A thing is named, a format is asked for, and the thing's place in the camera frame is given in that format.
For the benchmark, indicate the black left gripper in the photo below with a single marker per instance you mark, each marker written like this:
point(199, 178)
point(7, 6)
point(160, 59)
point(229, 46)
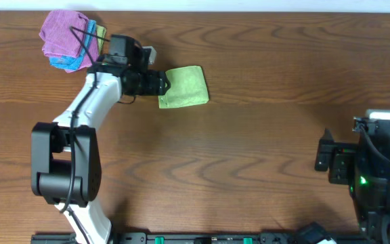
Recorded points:
point(156, 84)

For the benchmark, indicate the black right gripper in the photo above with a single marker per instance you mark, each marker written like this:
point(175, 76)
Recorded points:
point(340, 157)

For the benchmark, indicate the light green microfiber cloth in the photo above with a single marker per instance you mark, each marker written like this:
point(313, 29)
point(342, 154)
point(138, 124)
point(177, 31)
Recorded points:
point(188, 88)

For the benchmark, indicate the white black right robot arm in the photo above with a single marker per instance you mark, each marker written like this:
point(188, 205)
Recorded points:
point(372, 209)

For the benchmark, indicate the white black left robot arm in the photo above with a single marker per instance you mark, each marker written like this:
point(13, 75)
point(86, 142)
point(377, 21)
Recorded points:
point(65, 158)

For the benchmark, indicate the lower purple folded cloth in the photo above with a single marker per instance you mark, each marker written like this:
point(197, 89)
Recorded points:
point(85, 59)

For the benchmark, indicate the bottom green folded cloth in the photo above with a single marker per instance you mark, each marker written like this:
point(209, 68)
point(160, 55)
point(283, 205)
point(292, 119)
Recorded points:
point(101, 32)

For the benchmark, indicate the blue folded cloth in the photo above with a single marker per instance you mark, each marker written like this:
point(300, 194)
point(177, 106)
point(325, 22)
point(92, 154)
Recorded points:
point(63, 61)

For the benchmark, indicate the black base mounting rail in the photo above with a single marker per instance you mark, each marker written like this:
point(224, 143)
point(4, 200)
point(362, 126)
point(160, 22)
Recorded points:
point(143, 238)

